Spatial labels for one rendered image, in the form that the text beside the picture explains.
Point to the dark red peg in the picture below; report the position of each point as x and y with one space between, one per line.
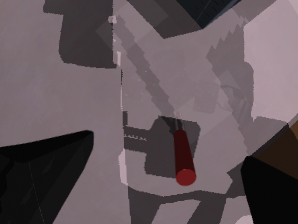
185 174

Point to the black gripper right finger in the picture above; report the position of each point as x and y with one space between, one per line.
272 194

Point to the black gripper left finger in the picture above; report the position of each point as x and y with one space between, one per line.
36 178

